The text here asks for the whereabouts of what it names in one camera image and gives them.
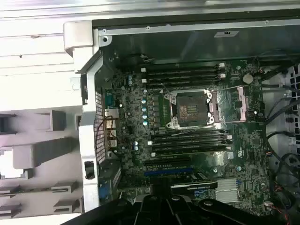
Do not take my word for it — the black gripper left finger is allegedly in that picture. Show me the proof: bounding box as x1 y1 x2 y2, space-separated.
60 194 169 225

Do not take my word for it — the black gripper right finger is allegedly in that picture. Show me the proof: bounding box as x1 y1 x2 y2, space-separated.
168 194 261 225

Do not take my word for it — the CPU socket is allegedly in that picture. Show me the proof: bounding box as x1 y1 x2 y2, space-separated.
164 90 222 130

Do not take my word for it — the black graphics card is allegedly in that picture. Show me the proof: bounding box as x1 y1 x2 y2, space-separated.
151 174 218 195

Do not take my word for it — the blue expansion slot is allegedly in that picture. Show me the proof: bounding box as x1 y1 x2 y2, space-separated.
144 166 195 177

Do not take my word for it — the silver finned heatsink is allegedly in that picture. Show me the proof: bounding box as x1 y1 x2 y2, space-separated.
215 178 240 203

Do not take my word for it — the black expansion slot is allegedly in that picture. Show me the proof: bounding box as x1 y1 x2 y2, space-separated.
143 156 192 165

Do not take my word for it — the black RAM slot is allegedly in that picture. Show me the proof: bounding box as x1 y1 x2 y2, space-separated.
150 133 232 140
145 81 222 90
142 75 226 82
142 69 226 76
150 149 232 157
142 63 226 71
150 143 232 151
150 138 232 145

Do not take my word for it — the green motherboard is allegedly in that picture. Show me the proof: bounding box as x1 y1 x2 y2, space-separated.
100 58 270 216

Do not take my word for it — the open black PC case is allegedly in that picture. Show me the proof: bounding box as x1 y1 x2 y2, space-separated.
62 19 300 225

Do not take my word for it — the grey parts rack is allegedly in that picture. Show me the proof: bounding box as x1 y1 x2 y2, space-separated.
0 109 84 215

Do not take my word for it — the grey metal drive cage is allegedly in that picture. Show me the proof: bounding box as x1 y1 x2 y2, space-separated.
260 63 300 155

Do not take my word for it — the thin wire locking lever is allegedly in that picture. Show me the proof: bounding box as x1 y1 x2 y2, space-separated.
170 125 221 137
160 82 172 96

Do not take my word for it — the black internal cable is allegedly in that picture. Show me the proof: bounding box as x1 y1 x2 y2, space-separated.
262 63 300 225

